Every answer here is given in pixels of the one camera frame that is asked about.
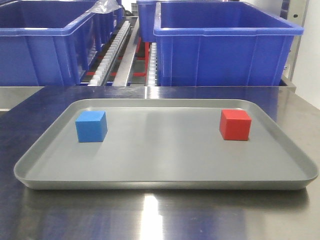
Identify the blue bin rear middle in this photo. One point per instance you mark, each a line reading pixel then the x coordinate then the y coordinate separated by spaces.
pixel 146 14

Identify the large blue bin right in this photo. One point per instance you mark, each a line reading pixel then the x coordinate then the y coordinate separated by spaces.
pixel 216 43

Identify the clear plastic bag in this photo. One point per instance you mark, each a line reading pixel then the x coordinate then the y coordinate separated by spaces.
pixel 104 7

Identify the blue cube block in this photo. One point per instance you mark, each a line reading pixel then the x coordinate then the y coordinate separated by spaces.
pixel 91 126

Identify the grey plastic tray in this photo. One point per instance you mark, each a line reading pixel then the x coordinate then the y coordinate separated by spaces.
pixel 165 144

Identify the large blue bin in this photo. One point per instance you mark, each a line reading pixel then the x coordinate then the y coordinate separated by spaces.
pixel 50 42
pixel 216 43

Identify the white roller track right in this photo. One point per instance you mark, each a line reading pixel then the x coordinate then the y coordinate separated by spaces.
pixel 151 78

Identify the large blue bin left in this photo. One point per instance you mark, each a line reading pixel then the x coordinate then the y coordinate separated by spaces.
pixel 50 42

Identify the white roller track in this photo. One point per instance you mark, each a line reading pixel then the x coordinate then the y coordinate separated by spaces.
pixel 151 78
pixel 105 67

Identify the steel shelf upright post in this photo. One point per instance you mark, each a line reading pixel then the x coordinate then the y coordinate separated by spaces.
pixel 297 11

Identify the red cube block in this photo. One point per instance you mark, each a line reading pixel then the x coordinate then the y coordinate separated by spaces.
pixel 235 125

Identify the steel shelf divider rail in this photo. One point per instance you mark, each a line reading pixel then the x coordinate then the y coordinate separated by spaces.
pixel 125 70

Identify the white roller track left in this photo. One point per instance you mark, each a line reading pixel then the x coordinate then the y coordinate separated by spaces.
pixel 105 67

